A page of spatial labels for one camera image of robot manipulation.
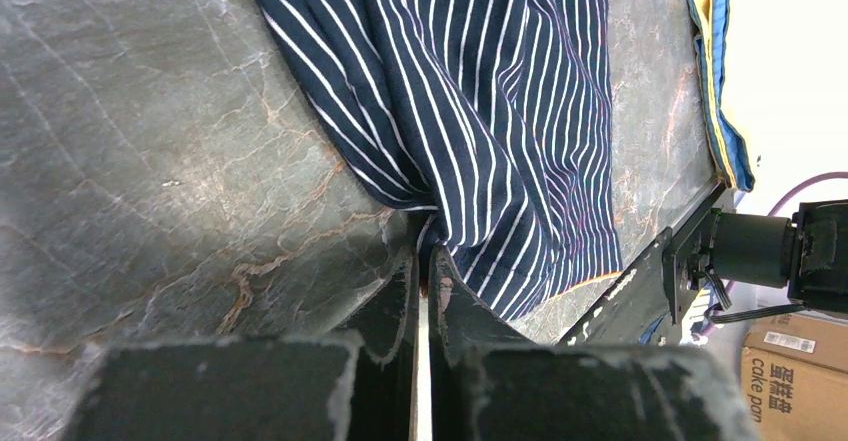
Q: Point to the cardboard box with label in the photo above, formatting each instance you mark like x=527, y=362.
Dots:
x=793, y=373

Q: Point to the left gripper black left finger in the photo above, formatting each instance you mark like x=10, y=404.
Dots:
x=342, y=367

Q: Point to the tan cloth mat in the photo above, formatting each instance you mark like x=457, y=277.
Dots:
x=727, y=145

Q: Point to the black cylindrical motor mount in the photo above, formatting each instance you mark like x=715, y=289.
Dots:
x=806, y=254

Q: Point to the blue striped boxer shorts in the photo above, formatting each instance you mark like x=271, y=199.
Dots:
x=491, y=118

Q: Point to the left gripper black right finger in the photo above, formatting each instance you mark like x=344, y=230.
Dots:
x=488, y=382

